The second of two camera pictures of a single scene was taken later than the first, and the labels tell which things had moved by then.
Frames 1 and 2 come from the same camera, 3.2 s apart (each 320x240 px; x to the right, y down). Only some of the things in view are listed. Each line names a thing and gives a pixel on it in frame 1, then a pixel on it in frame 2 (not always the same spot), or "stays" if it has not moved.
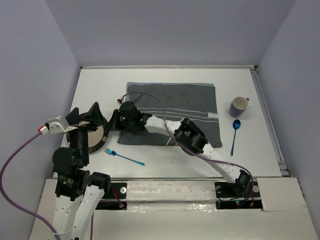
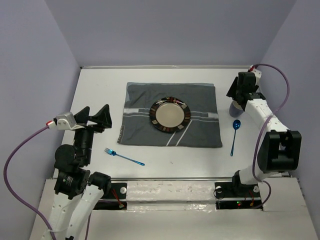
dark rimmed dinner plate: (97, 138) → (170, 114)
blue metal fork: (113, 153) stays
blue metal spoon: (236, 124) stays
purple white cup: (238, 106) stays
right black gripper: (115, 123) → (232, 92)
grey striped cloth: (174, 102) stays
